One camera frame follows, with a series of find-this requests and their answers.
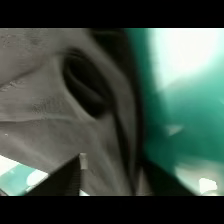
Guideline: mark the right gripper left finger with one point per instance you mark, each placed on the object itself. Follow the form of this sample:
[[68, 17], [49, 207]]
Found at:
[[61, 180]]

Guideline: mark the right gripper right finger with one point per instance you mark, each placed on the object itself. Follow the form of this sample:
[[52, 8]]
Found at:
[[160, 183]]

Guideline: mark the grey garment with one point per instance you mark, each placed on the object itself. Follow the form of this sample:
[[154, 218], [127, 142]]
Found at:
[[43, 100]]

